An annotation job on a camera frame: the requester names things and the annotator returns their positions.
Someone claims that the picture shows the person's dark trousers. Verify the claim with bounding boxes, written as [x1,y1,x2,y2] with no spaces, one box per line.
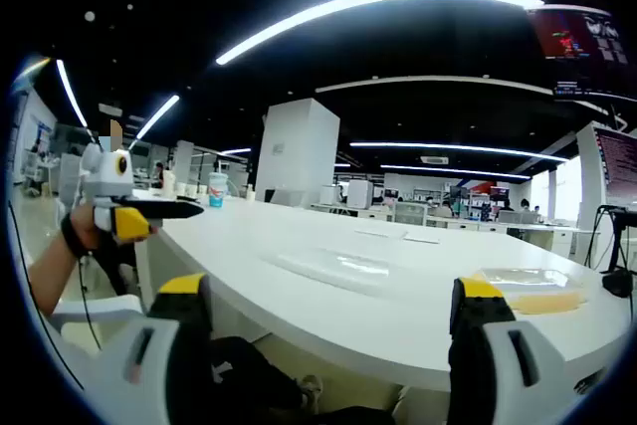
[208,334,324,416]

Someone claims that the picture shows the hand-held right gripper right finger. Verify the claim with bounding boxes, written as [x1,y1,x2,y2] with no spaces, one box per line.
[447,276,568,425]

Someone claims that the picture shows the large wall screen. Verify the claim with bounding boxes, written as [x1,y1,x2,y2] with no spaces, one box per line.
[592,125,637,210]

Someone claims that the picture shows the black tripod stand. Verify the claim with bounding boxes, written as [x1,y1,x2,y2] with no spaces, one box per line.
[584,203,637,272]

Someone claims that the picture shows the hanging dark monitor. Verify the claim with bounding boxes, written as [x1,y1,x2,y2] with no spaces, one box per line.
[526,4,637,101]

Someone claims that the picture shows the flat white paper sheets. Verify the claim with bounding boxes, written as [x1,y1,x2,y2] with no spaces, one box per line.
[353,228,442,246]

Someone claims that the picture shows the person's shoe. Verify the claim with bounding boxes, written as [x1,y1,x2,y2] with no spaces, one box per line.
[298,373,324,409]

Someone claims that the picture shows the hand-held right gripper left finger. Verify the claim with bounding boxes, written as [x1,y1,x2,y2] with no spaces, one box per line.
[87,273,220,425]

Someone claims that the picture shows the person's left hand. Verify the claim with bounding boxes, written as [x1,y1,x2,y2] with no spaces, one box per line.
[69,203,160,258]

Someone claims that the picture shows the small black device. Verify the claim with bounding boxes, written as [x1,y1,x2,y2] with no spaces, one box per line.
[601,268,634,299]

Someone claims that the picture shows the clear lid with yellow latches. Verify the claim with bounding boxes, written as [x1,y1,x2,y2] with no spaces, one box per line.
[467,267,589,316]

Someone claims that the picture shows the white chair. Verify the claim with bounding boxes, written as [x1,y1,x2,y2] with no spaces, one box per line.
[49,294,148,346]

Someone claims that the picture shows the black wristband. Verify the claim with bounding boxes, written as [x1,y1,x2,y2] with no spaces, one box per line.
[59,212,90,261]

